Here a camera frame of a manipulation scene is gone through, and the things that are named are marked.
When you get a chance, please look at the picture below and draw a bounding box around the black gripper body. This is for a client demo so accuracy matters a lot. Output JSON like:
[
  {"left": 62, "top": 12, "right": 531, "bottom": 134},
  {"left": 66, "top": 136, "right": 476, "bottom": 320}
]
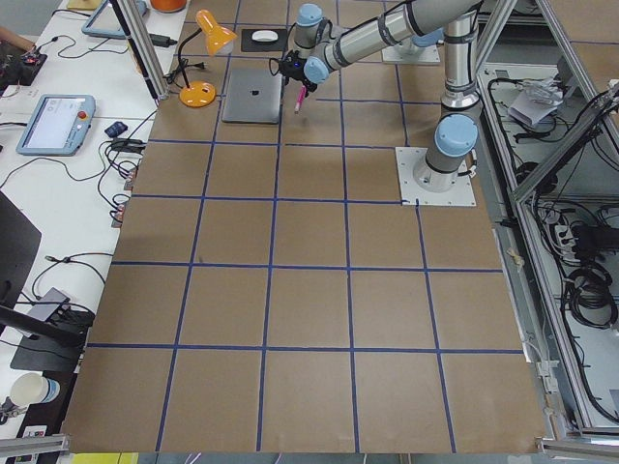
[{"left": 290, "top": 68, "right": 313, "bottom": 86}]

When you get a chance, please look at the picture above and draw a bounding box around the pink marker pen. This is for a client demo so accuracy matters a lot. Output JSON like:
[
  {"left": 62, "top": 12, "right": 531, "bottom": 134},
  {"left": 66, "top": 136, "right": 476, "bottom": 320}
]
[{"left": 294, "top": 86, "right": 308, "bottom": 114}]

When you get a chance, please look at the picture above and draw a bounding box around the white computer mouse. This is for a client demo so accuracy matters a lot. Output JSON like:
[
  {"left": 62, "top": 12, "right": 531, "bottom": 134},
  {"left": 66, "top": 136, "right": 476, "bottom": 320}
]
[{"left": 251, "top": 29, "right": 279, "bottom": 44}]

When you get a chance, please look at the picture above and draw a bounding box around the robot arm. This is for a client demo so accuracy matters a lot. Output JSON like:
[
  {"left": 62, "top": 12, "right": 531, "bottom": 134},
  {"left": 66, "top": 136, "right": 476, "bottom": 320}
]
[
  {"left": 382, "top": 28, "right": 444, "bottom": 65},
  {"left": 277, "top": 1, "right": 481, "bottom": 193}
]

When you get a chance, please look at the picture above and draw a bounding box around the silver laptop notebook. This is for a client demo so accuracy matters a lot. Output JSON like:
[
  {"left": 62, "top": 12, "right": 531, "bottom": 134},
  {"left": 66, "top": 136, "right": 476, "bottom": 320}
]
[{"left": 222, "top": 68, "right": 282, "bottom": 124}]

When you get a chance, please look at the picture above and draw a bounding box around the black mousepad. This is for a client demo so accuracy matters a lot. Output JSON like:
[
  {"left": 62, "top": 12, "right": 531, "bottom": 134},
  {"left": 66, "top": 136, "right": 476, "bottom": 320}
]
[{"left": 241, "top": 28, "right": 287, "bottom": 52}]

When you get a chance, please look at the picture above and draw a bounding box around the orange desk lamp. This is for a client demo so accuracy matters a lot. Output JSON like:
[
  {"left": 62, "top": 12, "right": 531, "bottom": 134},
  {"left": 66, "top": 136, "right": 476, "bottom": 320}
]
[{"left": 175, "top": 9, "right": 239, "bottom": 109}]

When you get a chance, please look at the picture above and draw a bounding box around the black power adapter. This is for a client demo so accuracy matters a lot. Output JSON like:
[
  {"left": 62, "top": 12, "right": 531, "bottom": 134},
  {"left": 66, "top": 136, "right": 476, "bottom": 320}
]
[{"left": 149, "top": 33, "right": 177, "bottom": 47}]

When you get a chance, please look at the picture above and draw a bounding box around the orange cylindrical container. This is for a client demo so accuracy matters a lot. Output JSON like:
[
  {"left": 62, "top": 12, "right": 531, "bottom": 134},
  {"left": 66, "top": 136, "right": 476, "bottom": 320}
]
[{"left": 150, "top": 0, "right": 188, "bottom": 14}]

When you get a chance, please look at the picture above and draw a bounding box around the dark blue pouch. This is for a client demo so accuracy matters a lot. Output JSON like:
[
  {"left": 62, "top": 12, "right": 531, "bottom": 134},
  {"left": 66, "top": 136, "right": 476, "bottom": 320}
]
[{"left": 104, "top": 121, "right": 128, "bottom": 138}]

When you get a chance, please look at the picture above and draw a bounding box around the blue teach pendant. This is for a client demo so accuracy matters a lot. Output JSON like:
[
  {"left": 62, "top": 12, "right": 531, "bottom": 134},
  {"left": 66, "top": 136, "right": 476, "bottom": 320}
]
[
  {"left": 81, "top": 1, "right": 129, "bottom": 40},
  {"left": 16, "top": 94, "right": 97, "bottom": 157}
]

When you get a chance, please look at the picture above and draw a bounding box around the grey usb hub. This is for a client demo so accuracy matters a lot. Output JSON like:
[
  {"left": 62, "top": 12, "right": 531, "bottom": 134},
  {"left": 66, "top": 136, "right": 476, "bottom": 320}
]
[{"left": 28, "top": 287, "right": 70, "bottom": 322}]

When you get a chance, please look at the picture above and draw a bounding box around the black monitor stand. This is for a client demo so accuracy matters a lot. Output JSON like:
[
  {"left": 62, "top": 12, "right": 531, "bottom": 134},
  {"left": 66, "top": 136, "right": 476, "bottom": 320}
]
[{"left": 1, "top": 195, "right": 94, "bottom": 372}]

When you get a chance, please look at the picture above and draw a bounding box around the white paper cup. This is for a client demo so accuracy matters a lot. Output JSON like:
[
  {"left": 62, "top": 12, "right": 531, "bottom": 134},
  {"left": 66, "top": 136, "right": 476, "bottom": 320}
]
[{"left": 10, "top": 372, "right": 61, "bottom": 407}]

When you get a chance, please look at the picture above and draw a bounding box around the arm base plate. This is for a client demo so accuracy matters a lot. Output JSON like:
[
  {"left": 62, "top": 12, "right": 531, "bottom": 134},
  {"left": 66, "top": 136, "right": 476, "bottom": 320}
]
[
  {"left": 395, "top": 147, "right": 477, "bottom": 207},
  {"left": 381, "top": 43, "right": 441, "bottom": 66}
]

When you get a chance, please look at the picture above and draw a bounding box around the lamp power cable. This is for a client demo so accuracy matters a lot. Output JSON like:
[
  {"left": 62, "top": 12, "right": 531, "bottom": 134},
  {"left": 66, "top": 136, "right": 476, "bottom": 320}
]
[{"left": 163, "top": 58, "right": 210, "bottom": 88}]

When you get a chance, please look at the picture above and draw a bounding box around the aluminium frame post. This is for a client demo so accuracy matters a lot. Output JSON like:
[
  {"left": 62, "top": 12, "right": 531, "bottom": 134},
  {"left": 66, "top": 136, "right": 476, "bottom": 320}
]
[{"left": 110, "top": 0, "right": 169, "bottom": 102}]

